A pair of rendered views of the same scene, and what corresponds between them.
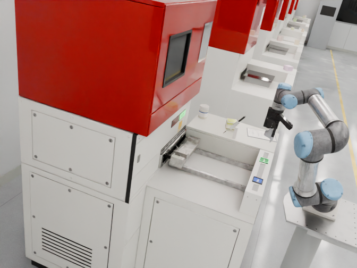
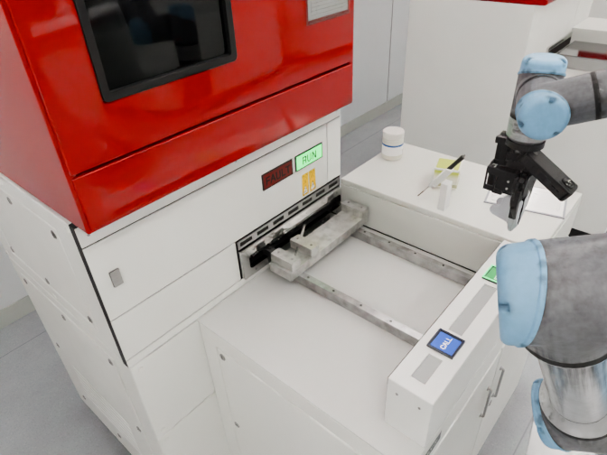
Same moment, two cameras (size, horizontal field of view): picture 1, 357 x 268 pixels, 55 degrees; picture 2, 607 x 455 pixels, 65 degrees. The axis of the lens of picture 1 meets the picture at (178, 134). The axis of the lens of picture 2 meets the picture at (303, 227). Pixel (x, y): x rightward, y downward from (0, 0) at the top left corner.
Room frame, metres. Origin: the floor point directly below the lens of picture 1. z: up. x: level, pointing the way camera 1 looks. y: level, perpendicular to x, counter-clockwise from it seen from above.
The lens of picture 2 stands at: (0.96, -0.52, 1.71)
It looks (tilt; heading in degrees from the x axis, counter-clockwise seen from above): 35 degrees down; 26
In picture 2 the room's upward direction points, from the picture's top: 3 degrees counter-clockwise
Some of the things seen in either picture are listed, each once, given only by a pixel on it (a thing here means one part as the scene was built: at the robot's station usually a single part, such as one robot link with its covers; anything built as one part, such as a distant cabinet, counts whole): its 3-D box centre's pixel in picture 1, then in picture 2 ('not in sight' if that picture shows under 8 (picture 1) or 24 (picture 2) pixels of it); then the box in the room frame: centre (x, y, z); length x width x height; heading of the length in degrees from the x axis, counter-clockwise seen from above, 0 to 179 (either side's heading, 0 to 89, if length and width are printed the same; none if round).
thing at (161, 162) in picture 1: (173, 147); (294, 228); (1.99, 0.02, 0.89); 0.44 x 0.02 x 0.10; 164
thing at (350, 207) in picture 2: (193, 139); (354, 208); (2.16, -0.11, 0.89); 0.08 x 0.03 x 0.03; 74
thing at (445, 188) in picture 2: (234, 128); (440, 186); (2.15, -0.36, 1.03); 0.06 x 0.04 x 0.13; 74
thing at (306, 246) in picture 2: (181, 153); (304, 245); (1.93, -0.04, 0.89); 0.08 x 0.03 x 0.03; 74
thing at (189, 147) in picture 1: (185, 152); (322, 240); (2.00, -0.07, 0.87); 0.36 x 0.08 x 0.03; 164
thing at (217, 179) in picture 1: (206, 175); (347, 301); (1.81, -0.21, 0.84); 0.50 x 0.02 x 0.03; 74
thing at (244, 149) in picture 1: (231, 138); (452, 205); (2.29, -0.39, 0.89); 0.62 x 0.35 x 0.14; 74
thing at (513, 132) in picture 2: (278, 106); (527, 128); (1.90, -0.54, 1.33); 0.08 x 0.08 x 0.05
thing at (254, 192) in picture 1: (257, 179); (470, 329); (1.78, -0.52, 0.89); 0.55 x 0.09 x 0.14; 164
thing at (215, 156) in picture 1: (217, 157); (401, 251); (2.07, -0.29, 0.84); 0.50 x 0.02 x 0.03; 74
